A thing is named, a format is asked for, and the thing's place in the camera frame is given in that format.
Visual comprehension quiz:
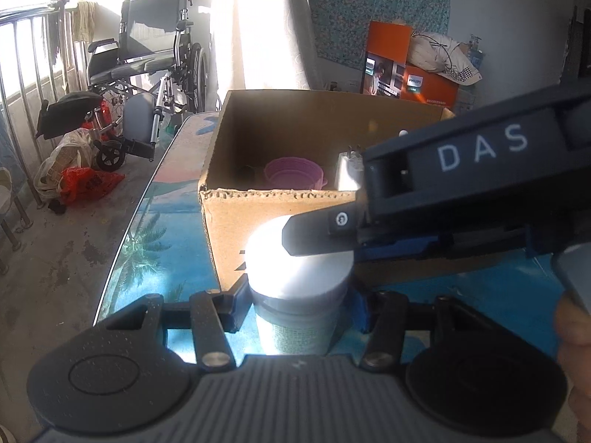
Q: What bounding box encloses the white curtain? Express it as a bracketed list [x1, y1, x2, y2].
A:
[231, 0, 321, 90]

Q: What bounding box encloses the brown cardboard box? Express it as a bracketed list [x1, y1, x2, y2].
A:
[198, 89, 455, 291]

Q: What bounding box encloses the tall orange carton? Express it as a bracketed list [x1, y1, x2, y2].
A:
[360, 21, 413, 97]

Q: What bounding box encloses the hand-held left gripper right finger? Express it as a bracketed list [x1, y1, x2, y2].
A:
[348, 286, 492, 374]

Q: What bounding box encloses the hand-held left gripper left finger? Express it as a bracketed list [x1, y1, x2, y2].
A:
[104, 281, 252, 371]

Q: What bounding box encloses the white plastic bag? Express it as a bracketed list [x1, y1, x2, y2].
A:
[34, 129, 98, 201]

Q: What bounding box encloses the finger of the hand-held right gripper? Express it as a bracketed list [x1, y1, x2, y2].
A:
[281, 207, 527, 260]

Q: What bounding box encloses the grey wheelchair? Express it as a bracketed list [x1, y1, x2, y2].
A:
[85, 0, 211, 171]

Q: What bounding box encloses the orange appliance box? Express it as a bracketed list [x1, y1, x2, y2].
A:
[399, 65, 460, 114]

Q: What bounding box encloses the cream cloth bag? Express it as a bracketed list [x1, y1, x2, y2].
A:
[409, 31, 465, 73]

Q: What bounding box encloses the metal railing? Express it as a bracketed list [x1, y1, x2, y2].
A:
[0, 2, 93, 208]

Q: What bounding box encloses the white pill bottle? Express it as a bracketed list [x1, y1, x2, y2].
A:
[244, 214, 355, 356]

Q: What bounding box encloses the cream towel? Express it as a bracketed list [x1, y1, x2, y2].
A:
[75, 1, 99, 43]

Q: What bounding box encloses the person's right hand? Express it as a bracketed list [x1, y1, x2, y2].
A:
[555, 295, 591, 443]

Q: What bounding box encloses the white charger adapter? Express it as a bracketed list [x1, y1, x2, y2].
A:
[333, 147, 368, 191]

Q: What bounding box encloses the pink plastic bowl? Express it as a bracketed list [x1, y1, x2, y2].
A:
[264, 157, 328, 190]

